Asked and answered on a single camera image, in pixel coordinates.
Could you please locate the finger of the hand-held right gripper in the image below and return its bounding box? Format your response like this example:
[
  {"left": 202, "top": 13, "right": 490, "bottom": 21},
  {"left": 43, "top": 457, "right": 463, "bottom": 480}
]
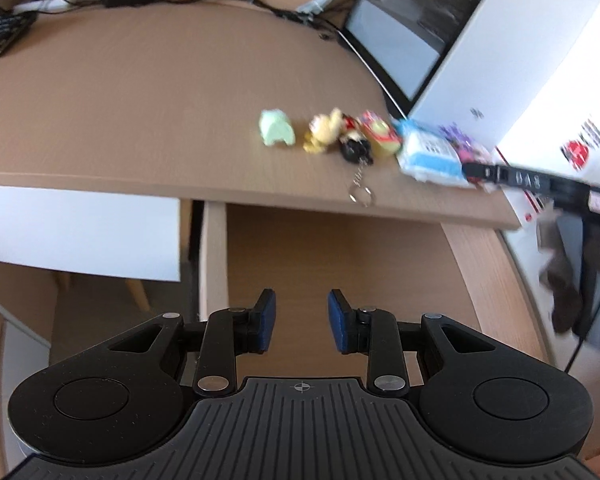
[{"left": 462, "top": 159, "right": 557, "bottom": 197}]

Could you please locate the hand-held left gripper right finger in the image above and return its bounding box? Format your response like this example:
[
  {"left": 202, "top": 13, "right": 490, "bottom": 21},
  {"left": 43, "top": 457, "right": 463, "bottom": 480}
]
[{"left": 327, "top": 288, "right": 522, "bottom": 397}]

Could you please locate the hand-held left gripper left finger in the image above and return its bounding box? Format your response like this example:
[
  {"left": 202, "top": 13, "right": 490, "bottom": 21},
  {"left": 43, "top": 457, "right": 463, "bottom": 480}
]
[{"left": 79, "top": 288, "right": 278, "bottom": 399}]

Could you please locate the purple printed packet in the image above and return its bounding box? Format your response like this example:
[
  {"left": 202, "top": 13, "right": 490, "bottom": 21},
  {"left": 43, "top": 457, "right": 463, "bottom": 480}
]
[{"left": 437, "top": 122, "right": 494, "bottom": 164}]

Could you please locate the white-front wooden drawer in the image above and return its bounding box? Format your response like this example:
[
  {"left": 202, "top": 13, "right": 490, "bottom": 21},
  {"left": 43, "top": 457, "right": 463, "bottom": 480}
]
[{"left": 197, "top": 199, "right": 557, "bottom": 377}]

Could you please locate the blue white tissue pack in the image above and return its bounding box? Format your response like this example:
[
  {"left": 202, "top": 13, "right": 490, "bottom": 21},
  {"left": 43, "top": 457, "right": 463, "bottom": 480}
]
[{"left": 394, "top": 117, "right": 476, "bottom": 189}]

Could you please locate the red yellow packet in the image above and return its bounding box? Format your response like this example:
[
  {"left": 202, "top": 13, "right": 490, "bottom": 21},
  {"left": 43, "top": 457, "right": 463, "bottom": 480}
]
[{"left": 357, "top": 109, "right": 401, "bottom": 159}]

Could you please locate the black red keychain figure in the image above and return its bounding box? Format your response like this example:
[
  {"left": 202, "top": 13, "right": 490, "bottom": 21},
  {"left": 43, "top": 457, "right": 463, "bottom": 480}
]
[{"left": 337, "top": 115, "right": 376, "bottom": 207}]

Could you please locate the yellow duck toy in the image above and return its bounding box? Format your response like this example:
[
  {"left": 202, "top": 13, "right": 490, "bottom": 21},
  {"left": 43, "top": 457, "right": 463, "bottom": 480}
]
[{"left": 302, "top": 107, "right": 349, "bottom": 154}]

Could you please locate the green toy figure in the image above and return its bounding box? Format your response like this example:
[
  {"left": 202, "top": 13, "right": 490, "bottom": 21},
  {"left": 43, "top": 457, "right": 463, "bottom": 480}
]
[{"left": 257, "top": 108, "right": 297, "bottom": 149}]

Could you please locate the person's right hand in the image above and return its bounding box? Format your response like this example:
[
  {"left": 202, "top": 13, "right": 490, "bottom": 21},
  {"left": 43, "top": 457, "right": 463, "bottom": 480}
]
[{"left": 536, "top": 209, "right": 587, "bottom": 335}]

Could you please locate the white red printed box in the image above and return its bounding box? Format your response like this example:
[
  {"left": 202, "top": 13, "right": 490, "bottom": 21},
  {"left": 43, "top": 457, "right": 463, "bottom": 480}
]
[{"left": 495, "top": 25, "right": 600, "bottom": 232}]

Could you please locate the white glass-panel computer case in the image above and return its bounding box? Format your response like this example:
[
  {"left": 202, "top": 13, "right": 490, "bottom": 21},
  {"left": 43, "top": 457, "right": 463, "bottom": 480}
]
[{"left": 337, "top": 0, "right": 600, "bottom": 154}]

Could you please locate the white desk front panel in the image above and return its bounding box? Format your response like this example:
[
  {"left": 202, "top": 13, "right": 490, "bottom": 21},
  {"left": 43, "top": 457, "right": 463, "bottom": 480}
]
[{"left": 0, "top": 184, "right": 182, "bottom": 282}]

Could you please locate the white desk leg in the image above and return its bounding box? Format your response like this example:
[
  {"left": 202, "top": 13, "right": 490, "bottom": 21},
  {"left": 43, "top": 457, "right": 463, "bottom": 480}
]
[{"left": 0, "top": 285, "right": 52, "bottom": 361}]

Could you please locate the white power strip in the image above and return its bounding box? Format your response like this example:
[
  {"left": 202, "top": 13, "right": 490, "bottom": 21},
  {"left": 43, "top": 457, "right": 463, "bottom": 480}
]
[{"left": 12, "top": 0, "right": 82, "bottom": 14}]

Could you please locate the black computer keyboard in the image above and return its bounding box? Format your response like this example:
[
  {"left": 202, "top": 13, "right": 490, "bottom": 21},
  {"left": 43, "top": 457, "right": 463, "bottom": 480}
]
[{"left": 0, "top": 10, "right": 39, "bottom": 61}]

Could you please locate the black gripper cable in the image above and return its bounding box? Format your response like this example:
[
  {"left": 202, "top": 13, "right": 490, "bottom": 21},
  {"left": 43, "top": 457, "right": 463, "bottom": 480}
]
[{"left": 563, "top": 272, "right": 600, "bottom": 373}]

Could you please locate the black cable bundle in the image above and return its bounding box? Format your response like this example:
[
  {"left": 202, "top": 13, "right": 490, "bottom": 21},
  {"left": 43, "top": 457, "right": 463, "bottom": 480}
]
[{"left": 0, "top": 0, "right": 342, "bottom": 41}]

